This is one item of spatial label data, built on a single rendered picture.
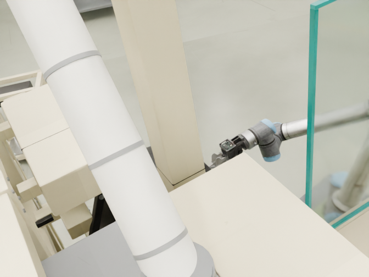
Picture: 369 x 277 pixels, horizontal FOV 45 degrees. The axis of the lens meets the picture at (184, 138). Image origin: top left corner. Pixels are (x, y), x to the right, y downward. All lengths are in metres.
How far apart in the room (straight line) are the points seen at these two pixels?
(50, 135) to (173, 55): 0.61
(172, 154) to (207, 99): 3.36
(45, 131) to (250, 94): 3.31
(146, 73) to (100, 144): 0.40
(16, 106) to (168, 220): 1.14
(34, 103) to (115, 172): 1.04
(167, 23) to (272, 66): 4.03
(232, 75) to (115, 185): 4.27
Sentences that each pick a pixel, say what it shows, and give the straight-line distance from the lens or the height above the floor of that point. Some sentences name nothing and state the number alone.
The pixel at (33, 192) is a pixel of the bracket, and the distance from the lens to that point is 1.56.
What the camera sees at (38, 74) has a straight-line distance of 4.30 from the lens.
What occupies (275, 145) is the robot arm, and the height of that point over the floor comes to 1.22.
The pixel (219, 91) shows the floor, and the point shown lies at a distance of 4.83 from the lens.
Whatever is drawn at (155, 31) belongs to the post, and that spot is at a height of 2.20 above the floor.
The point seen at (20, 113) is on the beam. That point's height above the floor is 1.78.
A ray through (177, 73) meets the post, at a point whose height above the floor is 2.05.
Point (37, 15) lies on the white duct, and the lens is 0.91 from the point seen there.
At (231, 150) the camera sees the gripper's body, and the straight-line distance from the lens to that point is 2.10.
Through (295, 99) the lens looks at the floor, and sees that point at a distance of 4.63.
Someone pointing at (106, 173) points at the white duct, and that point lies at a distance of 0.87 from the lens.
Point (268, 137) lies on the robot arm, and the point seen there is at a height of 1.28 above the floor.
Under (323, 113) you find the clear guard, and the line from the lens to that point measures 1.36.
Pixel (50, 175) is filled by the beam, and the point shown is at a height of 1.78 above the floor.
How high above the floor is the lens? 2.69
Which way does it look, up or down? 39 degrees down
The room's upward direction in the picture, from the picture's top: 12 degrees counter-clockwise
